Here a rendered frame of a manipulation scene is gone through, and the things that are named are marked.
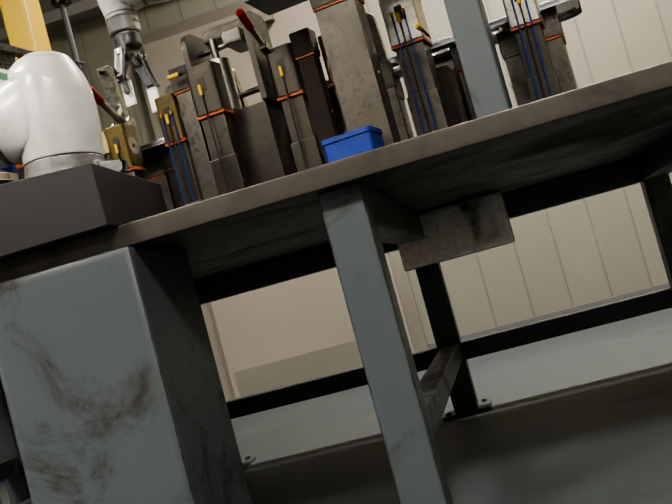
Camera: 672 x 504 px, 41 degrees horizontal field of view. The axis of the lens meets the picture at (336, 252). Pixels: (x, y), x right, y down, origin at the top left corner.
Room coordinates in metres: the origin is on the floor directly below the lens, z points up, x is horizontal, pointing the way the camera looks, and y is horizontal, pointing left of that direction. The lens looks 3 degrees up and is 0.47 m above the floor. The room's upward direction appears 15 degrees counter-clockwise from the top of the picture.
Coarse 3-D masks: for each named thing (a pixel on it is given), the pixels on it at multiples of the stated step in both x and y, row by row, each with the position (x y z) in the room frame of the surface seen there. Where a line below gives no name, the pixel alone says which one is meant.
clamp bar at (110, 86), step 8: (104, 72) 2.32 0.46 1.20; (112, 72) 2.33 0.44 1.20; (104, 80) 2.33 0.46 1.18; (112, 80) 2.32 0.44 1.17; (104, 88) 2.34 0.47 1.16; (112, 88) 2.33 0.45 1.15; (112, 96) 2.33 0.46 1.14; (120, 96) 2.34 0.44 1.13; (112, 104) 2.34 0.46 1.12; (120, 104) 2.33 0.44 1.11; (120, 112) 2.34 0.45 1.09
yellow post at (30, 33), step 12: (0, 0) 3.11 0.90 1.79; (12, 0) 3.10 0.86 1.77; (24, 0) 3.09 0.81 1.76; (36, 0) 3.16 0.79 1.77; (12, 12) 3.10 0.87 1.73; (24, 12) 3.08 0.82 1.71; (36, 12) 3.14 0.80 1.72; (12, 24) 3.10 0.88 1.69; (24, 24) 3.09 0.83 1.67; (36, 24) 3.12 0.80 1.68; (12, 36) 3.11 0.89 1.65; (24, 36) 3.09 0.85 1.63; (36, 36) 3.10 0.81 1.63; (24, 48) 3.10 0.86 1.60; (36, 48) 3.09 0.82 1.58; (48, 48) 3.16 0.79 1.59
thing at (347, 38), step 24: (312, 0) 1.93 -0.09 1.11; (336, 0) 1.91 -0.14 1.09; (360, 0) 1.94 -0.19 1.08; (336, 24) 1.92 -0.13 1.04; (360, 24) 1.90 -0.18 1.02; (336, 48) 1.92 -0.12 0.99; (360, 48) 1.91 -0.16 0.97; (336, 72) 1.93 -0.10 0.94; (360, 72) 1.91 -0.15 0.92; (360, 96) 1.91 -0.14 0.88; (384, 96) 1.93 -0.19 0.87; (360, 120) 1.92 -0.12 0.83; (384, 120) 1.90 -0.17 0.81; (384, 144) 1.91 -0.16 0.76
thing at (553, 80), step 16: (512, 0) 1.95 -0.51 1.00; (528, 0) 1.95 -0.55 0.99; (512, 16) 1.96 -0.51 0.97; (528, 16) 1.95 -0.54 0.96; (512, 32) 1.97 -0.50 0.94; (528, 32) 1.95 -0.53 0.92; (528, 48) 1.96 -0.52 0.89; (544, 48) 1.95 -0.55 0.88; (528, 64) 1.95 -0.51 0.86; (544, 64) 1.96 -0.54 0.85; (528, 80) 1.97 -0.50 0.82; (544, 80) 1.96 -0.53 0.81; (544, 96) 1.95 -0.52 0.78
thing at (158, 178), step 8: (144, 160) 2.48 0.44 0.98; (152, 160) 2.47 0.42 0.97; (160, 160) 2.47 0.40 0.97; (152, 168) 2.48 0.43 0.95; (160, 168) 2.47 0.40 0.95; (152, 176) 2.48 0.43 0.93; (160, 176) 2.47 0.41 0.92; (168, 176) 2.48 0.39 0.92; (168, 184) 2.47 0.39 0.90; (168, 192) 2.47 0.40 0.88; (168, 200) 2.47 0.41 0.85; (168, 208) 2.47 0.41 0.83
